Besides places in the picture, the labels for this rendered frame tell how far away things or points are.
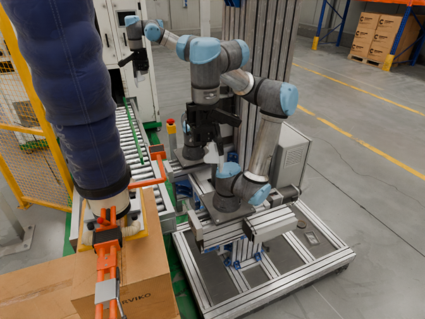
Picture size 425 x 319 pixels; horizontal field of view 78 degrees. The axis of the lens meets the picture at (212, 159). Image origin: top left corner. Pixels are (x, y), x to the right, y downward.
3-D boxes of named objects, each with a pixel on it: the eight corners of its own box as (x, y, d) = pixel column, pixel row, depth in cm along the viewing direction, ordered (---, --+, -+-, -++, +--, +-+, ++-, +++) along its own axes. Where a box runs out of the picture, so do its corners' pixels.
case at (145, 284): (99, 244, 174) (82, 200, 151) (160, 230, 184) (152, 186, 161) (95, 344, 127) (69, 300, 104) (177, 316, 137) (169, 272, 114)
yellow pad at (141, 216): (123, 191, 141) (121, 184, 138) (141, 188, 143) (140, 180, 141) (125, 242, 114) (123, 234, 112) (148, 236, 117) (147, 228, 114)
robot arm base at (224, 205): (233, 189, 144) (233, 175, 139) (246, 207, 133) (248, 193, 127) (207, 197, 139) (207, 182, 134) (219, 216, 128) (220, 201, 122)
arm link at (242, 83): (250, 78, 118) (180, 21, 78) (272, 83, 113) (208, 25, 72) (241, 102, 120) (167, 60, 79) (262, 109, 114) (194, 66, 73)
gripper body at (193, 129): (185, 137, 79) (183, 98, 72) (212, 131, 82) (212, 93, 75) (194, 149, 73) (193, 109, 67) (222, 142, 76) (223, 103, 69)
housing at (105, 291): (97, 290, 86) (94, 283, 84) (119, 284, 88) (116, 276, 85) (97, 311, 81) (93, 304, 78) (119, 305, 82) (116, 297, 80)
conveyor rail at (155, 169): (131, 111, 379) (129, 99, 368) (135, 111, 380) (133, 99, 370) (169, 229, 202) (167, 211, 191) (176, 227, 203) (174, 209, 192)
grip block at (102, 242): (96, 238, 103) (92, 228, 100) (122, 233, 106) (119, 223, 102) (95, 256, 97) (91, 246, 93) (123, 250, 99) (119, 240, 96)
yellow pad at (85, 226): (85, 199, 136) (82, 191, 134) (105, 195, 139) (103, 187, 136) (78, 252, 110) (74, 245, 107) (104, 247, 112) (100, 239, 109)
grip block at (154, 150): (149, 153, 153) (148, 145, 150) (164, 150, 155) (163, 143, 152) (151, 161, 146) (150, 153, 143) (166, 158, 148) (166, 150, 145)
